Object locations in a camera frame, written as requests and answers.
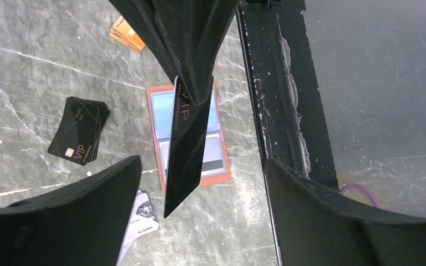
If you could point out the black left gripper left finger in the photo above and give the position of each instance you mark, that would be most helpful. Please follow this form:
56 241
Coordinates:
82 223

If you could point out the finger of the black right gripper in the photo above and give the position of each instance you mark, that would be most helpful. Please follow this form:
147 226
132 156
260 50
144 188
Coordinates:
193 32
141 16

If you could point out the brown leather card holder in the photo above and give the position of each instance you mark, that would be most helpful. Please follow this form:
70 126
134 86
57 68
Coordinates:
161 103

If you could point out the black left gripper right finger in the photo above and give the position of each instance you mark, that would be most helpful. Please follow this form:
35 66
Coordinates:
315 225

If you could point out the orange card stack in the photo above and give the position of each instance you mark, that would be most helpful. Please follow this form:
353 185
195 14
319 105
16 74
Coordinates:
123 33

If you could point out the silver magnetic stripe card stack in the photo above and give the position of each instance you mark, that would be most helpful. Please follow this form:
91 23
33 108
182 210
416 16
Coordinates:
142 221

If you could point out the black VIP card stack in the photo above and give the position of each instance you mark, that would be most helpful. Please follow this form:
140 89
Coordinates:
78 134

